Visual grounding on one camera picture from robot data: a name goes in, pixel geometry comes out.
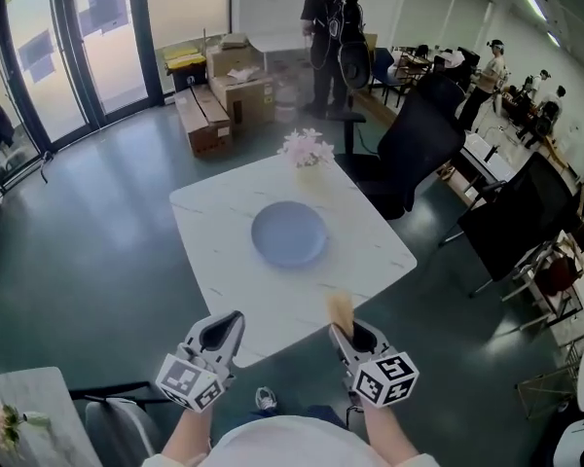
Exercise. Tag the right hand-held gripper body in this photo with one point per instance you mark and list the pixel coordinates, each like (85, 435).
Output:
(385, 381)

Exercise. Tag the black mesh office chair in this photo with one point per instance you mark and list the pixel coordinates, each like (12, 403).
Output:
(418, 134)
(521, 217)

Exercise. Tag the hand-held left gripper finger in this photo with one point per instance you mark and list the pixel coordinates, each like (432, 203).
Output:
(237, 338)
(200, 330)

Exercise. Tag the small brown cardboard box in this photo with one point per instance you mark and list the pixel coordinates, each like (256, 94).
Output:
(231, 61)

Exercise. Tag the pale yellow vase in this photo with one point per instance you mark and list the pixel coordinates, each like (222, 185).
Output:
(311, 175)

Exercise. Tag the grey padded chair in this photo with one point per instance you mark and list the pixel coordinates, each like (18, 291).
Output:
(119, 426)

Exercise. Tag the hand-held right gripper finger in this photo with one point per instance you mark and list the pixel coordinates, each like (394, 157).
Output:
(382, 343)
(341, 350)

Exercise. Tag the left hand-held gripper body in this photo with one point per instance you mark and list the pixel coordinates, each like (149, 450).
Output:
(191, 381)

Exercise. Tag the blue plate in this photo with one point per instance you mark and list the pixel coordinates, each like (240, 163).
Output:
(290, 234)

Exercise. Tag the pink flower bunch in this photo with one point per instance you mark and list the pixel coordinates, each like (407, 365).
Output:
(305, 148)

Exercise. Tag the large brown cardboard box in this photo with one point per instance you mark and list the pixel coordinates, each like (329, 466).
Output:
(245, 97)

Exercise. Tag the pink flowers with green leaves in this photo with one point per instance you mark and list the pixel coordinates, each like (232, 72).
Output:
(2, 421)

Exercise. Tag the wooden chair with red seat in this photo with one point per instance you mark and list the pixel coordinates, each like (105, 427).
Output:
(557, 275)

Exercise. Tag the white folding table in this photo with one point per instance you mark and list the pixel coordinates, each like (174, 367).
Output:
(284, 44)

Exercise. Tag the person's grey shoe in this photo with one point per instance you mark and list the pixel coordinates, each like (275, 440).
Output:
(266, 399)

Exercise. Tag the white storage box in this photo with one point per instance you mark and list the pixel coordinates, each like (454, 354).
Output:
(486, 156)

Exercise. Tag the person's white shirt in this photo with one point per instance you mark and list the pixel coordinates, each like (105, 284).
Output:
(292, 443)

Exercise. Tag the person's blue trouser leg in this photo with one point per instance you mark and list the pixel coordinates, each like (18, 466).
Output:
(327, 414)

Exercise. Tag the person's left forearm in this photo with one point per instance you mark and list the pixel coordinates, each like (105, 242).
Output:
(189, 433)

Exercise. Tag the white plastic bucket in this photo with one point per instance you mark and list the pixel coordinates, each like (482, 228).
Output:
(286, 104)

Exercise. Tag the long brown cardboard box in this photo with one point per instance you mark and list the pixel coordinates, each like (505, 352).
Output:
(205, 119)

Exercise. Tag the person's right forearm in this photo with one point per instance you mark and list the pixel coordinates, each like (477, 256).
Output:
(388, 428)

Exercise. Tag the black bin with yellow lid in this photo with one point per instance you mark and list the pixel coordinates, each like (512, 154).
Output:
(187, 73)

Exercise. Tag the blue chair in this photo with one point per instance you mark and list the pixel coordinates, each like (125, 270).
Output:
(385, 68)

